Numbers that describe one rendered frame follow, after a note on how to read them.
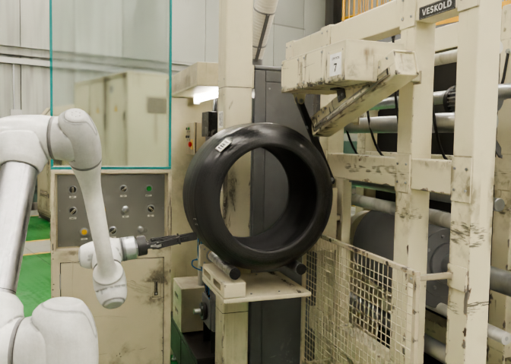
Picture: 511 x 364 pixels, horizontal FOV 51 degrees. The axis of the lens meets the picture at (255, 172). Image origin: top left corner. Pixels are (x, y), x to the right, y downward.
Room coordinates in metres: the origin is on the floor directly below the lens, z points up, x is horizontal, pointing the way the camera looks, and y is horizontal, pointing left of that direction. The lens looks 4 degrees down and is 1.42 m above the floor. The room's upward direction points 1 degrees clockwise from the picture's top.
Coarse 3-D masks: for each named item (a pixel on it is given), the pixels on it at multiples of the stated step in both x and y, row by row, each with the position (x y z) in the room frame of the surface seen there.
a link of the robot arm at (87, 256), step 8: (112, 240) 1.98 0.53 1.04; (80, 248) 1.94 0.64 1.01; (88, 248) 1.93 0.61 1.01; (112, 248) 1.94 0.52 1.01; (120, 248) 1.97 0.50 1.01; (80, 256) 1.93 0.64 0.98; (88, 256) 1.92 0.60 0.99; (120, 256) 1.97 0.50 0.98; (80, 264) 1.94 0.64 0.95; (88, 264) 1.93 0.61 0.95; (96, 264) 1.90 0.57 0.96
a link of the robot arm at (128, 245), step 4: (128, 236) 2.03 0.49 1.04; (132, 236) 2.02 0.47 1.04; (120, 240) 1.99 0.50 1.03; (124, 240) 1.99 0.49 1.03; (128, 240) 1.99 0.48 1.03; (132, 240) 1.99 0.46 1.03; (124, 244) 1.98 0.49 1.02; (128, 244) 1.98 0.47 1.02; (132, 244) 1.98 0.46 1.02; (136, 244) 2.00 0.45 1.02; (124, 248) 1.97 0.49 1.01; (128, 248) 1.97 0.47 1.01; (132, 248) 1.98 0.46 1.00; (136, 248) 2.00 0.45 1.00; (124, 252) 1.97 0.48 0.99; (128, 252) 1.97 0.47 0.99; (132, 252) 1.98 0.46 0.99; (136, 252) 1.99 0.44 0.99; (124, 256) 1.97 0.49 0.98; (128, 256) 1.98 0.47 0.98; (132, 256) 1.99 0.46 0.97; (136, 256) 2.00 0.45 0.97; (124, 260) 1.99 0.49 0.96
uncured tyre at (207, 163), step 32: (256, 128) 2.08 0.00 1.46; (288, 128) 2.14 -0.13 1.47; (192, 160) 2.19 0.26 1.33; (224, 160) 2.01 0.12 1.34; (288, 160) 2.40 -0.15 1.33; (320, 160) 2.16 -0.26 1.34; (192, 192) 2.04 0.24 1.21; (288, 192) 2.44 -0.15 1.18; (320, 192) 2.14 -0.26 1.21; (192, 224) 2.12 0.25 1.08; (224, 224) 2.01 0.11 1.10; (288, 224) 2.40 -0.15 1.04; (320, 224) 2.15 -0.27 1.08; (224, 256) 2.05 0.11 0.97; (256, 256) 2.06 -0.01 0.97; (288, 256) 2.10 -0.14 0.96
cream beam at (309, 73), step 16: (320, 48) 2.09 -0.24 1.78; (336, 48) 1.97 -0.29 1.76; (352, 48) 1.91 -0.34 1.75; (368, 48) 1.93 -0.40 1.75; (384, 48) 1.96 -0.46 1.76; (400, 48) 1.98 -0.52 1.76; (288, 64) 2.39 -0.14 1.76; (304, 64) 2.23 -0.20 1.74; (320, 64) 2.08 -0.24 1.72; (352, 64) 1.91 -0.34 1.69; (368, 64) 1.93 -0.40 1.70; (288, 80) 2.38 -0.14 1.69; (304, 80) 2.22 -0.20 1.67; (320, 80) 2.08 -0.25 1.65; (336, 80) 1.96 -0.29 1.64; (352, 80) 1.92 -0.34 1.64; (368, 80) 1.94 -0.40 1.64
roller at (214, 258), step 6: (210, 252) 2.34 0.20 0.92; (210, 258) 2.31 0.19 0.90; (216, 258) 2.23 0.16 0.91; (216, 264) 2.22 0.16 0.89; (222, 264) 2.14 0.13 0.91; (228, 264) 2.10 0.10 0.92; (222, 270) 2.13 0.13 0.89; (228, 270) 2.05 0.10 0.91; (234, 270) 2.03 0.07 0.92; (234, 276) 2.03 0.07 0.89
